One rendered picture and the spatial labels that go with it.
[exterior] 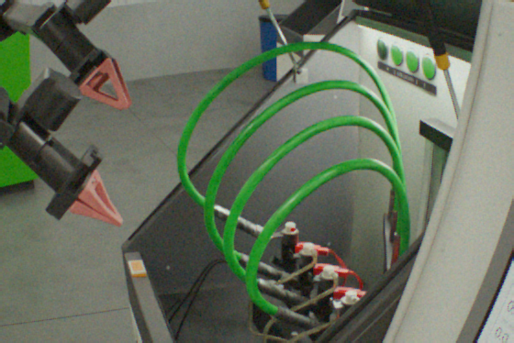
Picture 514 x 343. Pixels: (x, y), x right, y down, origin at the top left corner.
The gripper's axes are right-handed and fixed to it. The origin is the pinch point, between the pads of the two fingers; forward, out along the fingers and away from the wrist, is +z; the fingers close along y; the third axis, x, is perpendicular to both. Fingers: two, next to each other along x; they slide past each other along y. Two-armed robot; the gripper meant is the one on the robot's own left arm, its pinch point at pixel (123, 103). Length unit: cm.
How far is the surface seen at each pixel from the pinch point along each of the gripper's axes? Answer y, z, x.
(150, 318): 9.9, 28.5, 25.7
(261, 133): 37.6, 21.7, -11.4
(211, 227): -4.8, 22.2, 2.9
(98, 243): 241, 20, 97
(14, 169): 309, -60, 129
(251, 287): -19.4, 28.8, 2.5
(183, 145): 0.1, 11.2, -2.1
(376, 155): 35, 42, -26
